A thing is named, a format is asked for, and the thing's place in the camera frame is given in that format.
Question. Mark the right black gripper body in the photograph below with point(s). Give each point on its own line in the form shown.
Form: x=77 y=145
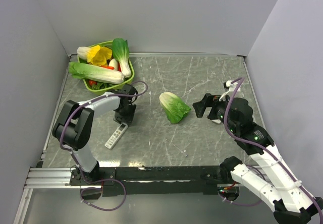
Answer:
x=218 y=108

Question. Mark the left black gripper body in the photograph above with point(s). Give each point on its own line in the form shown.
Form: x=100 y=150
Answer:
x=125 y=114

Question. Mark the long white remote control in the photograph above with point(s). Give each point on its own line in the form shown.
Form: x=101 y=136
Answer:
x=115 y=137

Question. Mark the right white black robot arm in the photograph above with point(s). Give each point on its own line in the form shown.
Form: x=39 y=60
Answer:
x=282 y=193

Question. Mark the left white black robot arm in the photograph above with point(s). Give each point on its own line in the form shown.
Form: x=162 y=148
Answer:
x=74 y=123

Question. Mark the green napa cabbage half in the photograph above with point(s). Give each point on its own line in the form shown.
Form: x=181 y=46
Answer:
x=175 y=108

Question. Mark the green plastic basket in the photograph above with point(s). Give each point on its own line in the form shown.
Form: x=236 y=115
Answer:
x=99 y=87

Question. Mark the red chili pepper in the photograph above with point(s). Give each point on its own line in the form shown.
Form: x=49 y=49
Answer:
x=108 y=67

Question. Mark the white radish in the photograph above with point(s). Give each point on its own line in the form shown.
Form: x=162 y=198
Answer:
x=113 y=64

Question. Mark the long green white cabbage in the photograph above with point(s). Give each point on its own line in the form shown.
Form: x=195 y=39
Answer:
x=95 y=73

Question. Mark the yellow leafed cabbage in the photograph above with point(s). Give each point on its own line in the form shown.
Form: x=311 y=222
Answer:
x=96 y=55

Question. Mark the green white bok choy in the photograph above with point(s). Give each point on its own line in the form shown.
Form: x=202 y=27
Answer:
x=120 y=51

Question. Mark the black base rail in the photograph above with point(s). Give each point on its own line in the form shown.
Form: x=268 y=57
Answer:
x=157 y=180

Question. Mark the aluminium frame rail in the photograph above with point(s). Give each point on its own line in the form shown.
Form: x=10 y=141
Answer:
x=48 y=178

